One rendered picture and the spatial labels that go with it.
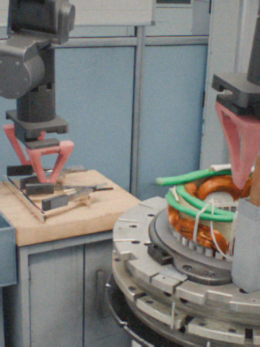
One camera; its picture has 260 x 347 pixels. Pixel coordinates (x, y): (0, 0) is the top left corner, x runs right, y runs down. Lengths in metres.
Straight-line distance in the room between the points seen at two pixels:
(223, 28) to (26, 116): 2.31
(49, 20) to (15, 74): 0.09
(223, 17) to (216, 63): 0.24
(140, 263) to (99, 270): 0.25
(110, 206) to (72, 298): 0.14
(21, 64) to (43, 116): 0.12
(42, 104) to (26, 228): 0.18
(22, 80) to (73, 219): 0.20
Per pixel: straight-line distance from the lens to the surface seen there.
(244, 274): 0.61
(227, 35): 3.09
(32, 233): 0.81
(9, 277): 0.84
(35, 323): 0.89
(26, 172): 0.96
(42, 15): 0.84
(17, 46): 0.79
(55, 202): 0.82
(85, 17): 2.95
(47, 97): 0.87
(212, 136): 3.23
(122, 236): 0.71
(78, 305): 0.90
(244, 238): 0.59
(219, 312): 0.62
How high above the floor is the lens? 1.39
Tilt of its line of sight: 19 degrees down
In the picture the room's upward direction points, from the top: 2 degrees clockwise
